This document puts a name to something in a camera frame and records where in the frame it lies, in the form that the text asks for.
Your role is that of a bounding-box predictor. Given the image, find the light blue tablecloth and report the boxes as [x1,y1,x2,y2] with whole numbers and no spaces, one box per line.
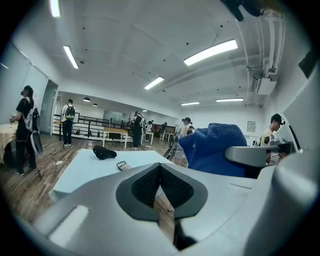
[49,148,176,203]

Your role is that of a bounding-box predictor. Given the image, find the wooden top white table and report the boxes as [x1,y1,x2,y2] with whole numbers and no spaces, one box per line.
[102,126,129,148]

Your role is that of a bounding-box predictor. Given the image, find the black calculator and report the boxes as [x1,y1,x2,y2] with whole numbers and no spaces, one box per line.
[116,160,134,172]

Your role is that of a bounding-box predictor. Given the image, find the black cap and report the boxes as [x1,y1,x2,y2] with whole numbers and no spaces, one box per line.
[92,145,118,161]

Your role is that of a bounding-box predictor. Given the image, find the green black backpack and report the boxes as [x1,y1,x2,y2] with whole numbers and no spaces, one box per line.
[64,105,76,122]

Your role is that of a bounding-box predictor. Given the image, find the white ceiling air conditioner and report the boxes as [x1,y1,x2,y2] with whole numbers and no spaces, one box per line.
[249,73,277,96]

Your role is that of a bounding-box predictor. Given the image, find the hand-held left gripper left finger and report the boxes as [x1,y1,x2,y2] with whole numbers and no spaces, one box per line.
[32,162,176,256]

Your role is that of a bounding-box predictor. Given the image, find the blue cloth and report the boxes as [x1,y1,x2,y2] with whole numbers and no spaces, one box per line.
[177,122,248,178]

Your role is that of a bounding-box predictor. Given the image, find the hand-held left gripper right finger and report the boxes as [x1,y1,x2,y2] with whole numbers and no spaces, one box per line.
[159,162,262,253]

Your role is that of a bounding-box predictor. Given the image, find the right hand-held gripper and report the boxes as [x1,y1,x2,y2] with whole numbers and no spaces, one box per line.
[224,138,297,168]

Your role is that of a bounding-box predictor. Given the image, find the white ceiling pipes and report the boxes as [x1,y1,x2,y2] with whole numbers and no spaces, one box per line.
[236,14,286,76]

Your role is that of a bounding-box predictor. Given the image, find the black metal railing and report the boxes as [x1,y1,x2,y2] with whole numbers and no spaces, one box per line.
[53,112,137,138]

